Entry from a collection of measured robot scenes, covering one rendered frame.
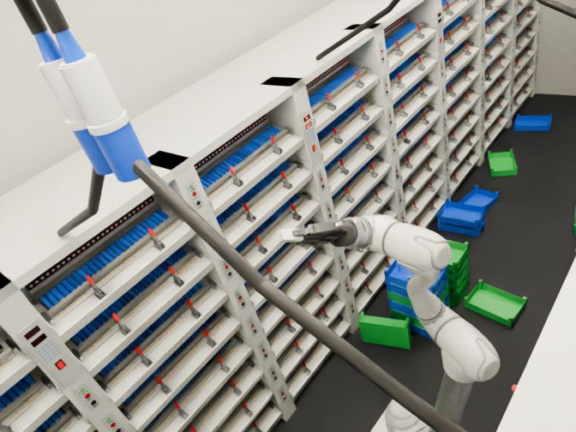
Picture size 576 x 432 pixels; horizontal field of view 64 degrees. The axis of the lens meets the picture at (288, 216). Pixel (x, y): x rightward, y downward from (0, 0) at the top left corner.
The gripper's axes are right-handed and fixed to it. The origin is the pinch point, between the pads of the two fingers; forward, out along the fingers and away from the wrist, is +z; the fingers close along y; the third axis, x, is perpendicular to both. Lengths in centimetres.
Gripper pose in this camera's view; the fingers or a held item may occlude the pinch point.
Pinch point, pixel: (290, 235)
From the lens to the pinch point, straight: 115.9
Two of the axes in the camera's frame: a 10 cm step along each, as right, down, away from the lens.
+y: 5.5, -4.9, -6.8
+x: 3.1, 8.7, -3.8
